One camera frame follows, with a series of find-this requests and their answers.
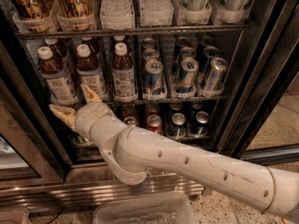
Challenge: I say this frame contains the clear plastic bin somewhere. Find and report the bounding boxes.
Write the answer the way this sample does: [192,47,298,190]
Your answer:
[93,191,195,224]

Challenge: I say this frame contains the energy drink can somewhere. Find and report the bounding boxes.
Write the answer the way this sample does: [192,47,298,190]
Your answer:
[197,57,228,97]
[143,60,166,100]
[172,58,199,99]

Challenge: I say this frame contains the front middle energy drink can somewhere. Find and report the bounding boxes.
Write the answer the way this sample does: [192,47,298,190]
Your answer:
[172,58,199,99]

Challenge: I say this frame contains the left gold tall can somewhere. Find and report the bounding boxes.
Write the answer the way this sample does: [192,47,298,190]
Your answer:
[11,0,54,32]

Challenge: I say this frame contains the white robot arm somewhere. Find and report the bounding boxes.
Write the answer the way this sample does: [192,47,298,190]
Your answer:
[50,85,299,224]

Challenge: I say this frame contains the right clear water bottle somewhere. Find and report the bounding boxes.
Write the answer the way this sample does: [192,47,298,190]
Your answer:
[139,0,174,26]

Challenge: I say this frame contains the right red soda can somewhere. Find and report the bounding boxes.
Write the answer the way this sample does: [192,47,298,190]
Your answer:
[146,115,163,134]

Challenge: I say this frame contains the green label bottle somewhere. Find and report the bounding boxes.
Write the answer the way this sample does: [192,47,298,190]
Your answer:
[172,0,212,25]
[210,0,251,24]

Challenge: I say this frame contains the tea bottle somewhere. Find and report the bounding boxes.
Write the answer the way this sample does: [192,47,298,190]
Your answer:
[112,42,137,103]
[77,44,108,100]
[37,46,78,105]

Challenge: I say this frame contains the left green soda can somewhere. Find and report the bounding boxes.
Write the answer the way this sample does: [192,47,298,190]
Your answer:
[72,133,93,147]

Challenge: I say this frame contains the stainless steel fridge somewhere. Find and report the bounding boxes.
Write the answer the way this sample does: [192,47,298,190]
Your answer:
[0,0,299,213]

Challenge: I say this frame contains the gold tall can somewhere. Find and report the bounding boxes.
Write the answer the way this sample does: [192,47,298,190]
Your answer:
[58,0,93,31]
[11,0,54,32]

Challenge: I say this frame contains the front right energy drink can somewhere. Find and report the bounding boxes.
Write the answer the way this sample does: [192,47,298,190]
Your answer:
[197,57,228,97]

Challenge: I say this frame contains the left green label bottle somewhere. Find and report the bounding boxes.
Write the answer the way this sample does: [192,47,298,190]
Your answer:
[172,0,212,25]

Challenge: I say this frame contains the right green label bottle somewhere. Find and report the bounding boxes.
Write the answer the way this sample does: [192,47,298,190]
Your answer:
[210,0,251,24]

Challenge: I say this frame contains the left clear water bottle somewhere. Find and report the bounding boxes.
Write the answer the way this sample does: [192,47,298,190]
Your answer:
[100,0,135,30]

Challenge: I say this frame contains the right gold tall can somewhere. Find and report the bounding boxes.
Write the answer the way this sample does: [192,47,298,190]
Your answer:
[58,0,93,31]

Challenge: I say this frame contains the fridge glass door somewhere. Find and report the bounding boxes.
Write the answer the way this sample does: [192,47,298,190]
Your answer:
[209,0,299,164]

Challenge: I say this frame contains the right blue soda can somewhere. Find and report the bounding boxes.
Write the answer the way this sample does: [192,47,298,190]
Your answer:
[190,111,209,136]

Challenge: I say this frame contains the blue soda can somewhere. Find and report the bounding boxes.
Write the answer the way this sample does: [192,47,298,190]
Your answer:
[190,111,209,136]
[167,113,186,139]

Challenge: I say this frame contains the left red soda can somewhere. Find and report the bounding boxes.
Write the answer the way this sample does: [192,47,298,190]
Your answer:
[123,116,139,127]

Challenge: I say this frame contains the left blue soda can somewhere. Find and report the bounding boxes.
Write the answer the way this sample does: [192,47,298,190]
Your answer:
[167,113,186,139]

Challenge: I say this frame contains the red soda can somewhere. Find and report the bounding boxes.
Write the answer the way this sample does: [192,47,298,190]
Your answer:
[146,115,163,134]
[123,116,139,127]

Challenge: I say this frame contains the clear water bottle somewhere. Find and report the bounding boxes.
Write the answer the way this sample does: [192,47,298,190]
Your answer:
[100,0,135,30]
[139,0,174,26]

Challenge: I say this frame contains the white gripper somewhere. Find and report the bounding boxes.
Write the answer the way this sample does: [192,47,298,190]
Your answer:
[50,83,125,147]

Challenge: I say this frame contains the front left energy drink can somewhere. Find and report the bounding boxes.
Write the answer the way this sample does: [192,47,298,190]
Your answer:
[143,60,166,100]

